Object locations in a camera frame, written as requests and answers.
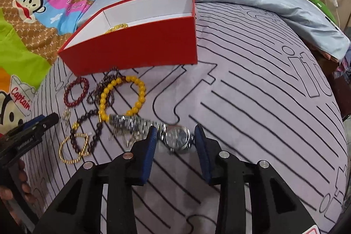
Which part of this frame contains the translucent yellow bead bracelet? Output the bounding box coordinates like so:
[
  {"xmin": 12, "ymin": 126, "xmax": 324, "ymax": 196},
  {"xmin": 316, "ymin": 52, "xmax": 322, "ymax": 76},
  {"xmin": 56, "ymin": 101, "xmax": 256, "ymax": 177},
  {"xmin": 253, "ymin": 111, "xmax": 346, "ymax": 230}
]
[{"xmin": 106, "ymin": 23, "xmax": 129, "ymax": 34}]

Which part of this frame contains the dark purple bead strand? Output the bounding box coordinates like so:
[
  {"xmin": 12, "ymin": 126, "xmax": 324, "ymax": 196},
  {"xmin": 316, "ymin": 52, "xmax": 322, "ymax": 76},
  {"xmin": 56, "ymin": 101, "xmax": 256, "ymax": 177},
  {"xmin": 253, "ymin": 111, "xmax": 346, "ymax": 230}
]
[{"xmin": 86, "ymin": 66, "xmax": 127, "ymax": 107}]

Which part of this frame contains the opaque yellow bead bracelet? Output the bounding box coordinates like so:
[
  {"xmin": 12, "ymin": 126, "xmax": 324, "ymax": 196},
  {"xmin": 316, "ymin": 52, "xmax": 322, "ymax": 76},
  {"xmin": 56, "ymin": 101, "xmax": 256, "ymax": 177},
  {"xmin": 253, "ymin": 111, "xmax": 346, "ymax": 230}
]
[{"xmin": 98, "ymin": 75, "xmax": 147, "ymax": 123}]

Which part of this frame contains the dark brown bead bracelet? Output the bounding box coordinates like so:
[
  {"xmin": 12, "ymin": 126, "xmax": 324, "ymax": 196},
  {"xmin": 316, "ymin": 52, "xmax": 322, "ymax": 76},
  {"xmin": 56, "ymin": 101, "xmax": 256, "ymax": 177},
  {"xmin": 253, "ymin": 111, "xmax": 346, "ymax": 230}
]
[{"xmin": 69, "ymin": 109, "xmax": 106, "ymax": 156}]

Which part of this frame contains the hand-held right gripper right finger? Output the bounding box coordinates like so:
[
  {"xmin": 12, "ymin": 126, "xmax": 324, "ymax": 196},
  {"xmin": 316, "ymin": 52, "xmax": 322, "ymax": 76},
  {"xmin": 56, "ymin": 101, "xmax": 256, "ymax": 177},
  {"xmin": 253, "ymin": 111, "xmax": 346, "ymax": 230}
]
[{"xmin": 193, "ymin": 124, "xmax": 321, "ymax": 234}]

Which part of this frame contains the dark red bead bracelet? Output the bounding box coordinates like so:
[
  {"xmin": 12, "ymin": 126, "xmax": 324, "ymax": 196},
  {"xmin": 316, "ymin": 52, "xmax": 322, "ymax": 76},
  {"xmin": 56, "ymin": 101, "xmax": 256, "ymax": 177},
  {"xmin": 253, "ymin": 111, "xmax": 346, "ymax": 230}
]
[{"xmin": 64, "ymin": 77, "xmax": 90, "ymax": 108}]

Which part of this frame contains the red cardboard box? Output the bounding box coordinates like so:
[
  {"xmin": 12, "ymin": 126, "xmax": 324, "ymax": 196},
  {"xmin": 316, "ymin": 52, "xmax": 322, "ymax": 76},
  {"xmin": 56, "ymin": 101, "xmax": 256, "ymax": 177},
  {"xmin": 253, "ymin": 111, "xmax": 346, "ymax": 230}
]
[{"xmin": 57, "ymin": 0, "xmax": 198, "ymax": 77}]

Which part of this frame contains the silver chain bracelet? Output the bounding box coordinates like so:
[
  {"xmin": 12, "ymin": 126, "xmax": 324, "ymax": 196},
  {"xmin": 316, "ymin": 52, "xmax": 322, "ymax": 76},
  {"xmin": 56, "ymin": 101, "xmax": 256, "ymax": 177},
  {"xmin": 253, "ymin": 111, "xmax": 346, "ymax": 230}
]
[{"xmin": 108, "ymin": 127, "xmax": 138, "ymax": 148}]

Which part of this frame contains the green plush toy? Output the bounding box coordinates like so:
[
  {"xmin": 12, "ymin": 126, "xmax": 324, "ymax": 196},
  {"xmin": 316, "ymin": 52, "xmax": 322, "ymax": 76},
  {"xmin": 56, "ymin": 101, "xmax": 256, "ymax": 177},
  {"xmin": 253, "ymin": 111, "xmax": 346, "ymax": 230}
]
[{"xmin": 306, "ymin": 0, "xmax": 338, "ymax": 26}]

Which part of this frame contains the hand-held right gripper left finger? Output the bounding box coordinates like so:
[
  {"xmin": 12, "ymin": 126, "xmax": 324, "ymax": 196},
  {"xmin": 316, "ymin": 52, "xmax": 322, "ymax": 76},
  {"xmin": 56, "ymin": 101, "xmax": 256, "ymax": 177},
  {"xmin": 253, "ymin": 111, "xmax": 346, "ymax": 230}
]
[{"xmin": 33, "ymin": 126, "xmax": 159, "ymax": 234}]

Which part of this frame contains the gold bead bracelet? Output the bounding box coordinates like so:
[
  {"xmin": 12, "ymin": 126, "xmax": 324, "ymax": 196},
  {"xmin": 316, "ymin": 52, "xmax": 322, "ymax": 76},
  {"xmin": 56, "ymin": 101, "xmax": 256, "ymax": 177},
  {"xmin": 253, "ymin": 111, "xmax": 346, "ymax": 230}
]
[{"xmin": 59, "ymin": 133, "xmax": 90, "ymax": 164}]

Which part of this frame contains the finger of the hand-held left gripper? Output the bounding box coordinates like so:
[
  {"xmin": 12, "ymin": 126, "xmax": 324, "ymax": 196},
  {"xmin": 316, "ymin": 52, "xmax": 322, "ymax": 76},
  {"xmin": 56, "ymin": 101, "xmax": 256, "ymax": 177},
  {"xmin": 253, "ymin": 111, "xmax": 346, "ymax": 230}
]
[
  {"xmin": 0, "ymin": 113, "xmax": 59, "ymax": 166},
  {"xmin": 8, "ymin": 115, "xmax": 46, "ymax": 135}
]

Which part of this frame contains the person's left hand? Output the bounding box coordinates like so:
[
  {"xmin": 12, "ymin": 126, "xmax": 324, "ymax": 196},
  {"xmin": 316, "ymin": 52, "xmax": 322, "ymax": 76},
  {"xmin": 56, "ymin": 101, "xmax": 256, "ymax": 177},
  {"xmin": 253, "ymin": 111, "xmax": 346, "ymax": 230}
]
[{"xmin": 0, "ymin": 159, "xmax": 37, "ymax": 205}]

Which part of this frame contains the silver wrist watch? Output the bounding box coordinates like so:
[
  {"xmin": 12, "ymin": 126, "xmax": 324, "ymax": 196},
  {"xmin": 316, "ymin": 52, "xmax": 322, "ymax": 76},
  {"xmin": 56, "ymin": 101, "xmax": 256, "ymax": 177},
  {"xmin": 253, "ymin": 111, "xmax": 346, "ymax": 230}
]
[{"xmin": 110, "ymin": 114, "xmax": 195, "ymax": 154}]

